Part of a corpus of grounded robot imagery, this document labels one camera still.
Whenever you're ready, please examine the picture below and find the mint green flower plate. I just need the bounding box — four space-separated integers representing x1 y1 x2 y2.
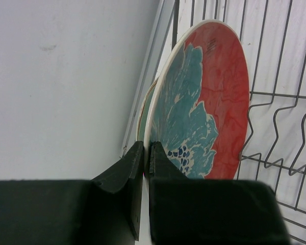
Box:
135 78 158 141

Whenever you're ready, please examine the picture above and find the red and teal floral plate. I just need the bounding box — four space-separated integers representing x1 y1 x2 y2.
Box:
143 20 249 179

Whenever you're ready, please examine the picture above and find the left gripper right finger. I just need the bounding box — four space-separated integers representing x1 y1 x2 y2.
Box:
149 142 290 244

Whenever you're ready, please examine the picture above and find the wire dish rack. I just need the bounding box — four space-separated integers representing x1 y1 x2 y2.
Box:
171 1 306 244

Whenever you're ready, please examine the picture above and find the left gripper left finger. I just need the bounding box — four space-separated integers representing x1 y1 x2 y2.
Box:
0 141 144 244

